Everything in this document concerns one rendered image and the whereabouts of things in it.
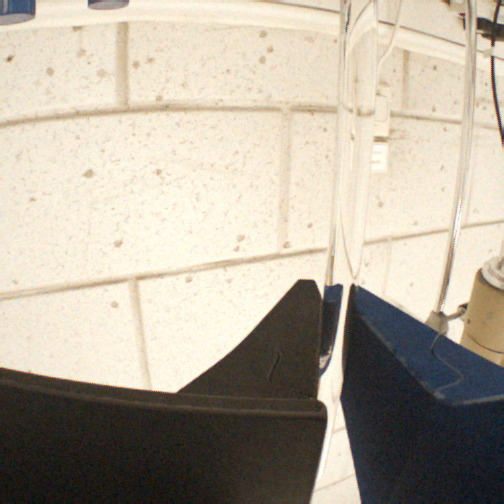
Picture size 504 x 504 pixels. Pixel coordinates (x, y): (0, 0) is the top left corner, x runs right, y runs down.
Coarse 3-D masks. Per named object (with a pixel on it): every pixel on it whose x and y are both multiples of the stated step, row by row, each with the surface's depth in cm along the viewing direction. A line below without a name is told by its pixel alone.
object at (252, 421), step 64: (320, 320) 7; (0, 384) 2; (64, 384) 2; (192, 384) 4; (256, 384) 5; (0, 448) 2; (64, 448) 2; (128, 448) 2; (192, 448) 2; (256, 448) 2; (320, 448) 2
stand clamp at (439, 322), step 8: (384, 296) 65; (392, 304) 63; (400, 304) 62; (464, 304) 57; (408, 312) 60; (432, 312) 54; (456, 312) 56; (464, 312) 56; (432, 320) 54; (440, 320) 53; (448, 320) 55; (440, 328) 53; (448, 328) 54
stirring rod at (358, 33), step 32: (352, 0) 5; (352, 32) 5; (352, 64) 5; (352, 96) 6; (352, 128) 6; (352, 160) 6; (352, 192) 6; (352, 224) 6; (352, 256) 7; (352, 288) 7; (352, 320) 7; (320, 384) 8
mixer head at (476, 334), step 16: (496, 256) 44; (480, 272) 44; (496, 272) 40; (480, 288) 42; (496, 288) 40; (480, 304) 42; (496, 304) 39; (464, 320) 46; (480, 320) 42; (496, 320) 40; (464, 336) 45; (480, 336) 42; (496, 336) 40; (480, 352) 42; (496, 352) 41
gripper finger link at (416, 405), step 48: (384, 336) 6; (432, 336) 6; (384, 384) 6; (432, 384) 4; (480, 384) 4; (384, 432) 6; (432, 432) 4; (480, 432) 3; (384, 480) 5; (432, 480) 4; (480, 480) 3
